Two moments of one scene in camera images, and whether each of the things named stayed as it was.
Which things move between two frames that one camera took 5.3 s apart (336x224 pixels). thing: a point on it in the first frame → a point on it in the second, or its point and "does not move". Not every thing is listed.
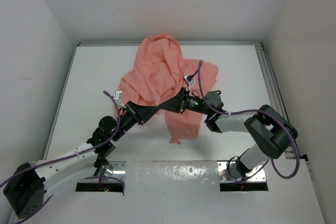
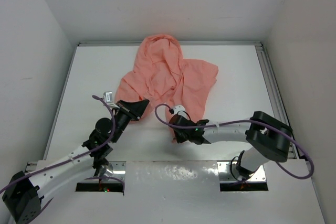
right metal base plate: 227,172 does not move
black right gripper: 176,104 → 178,138
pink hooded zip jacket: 160,72 does not move
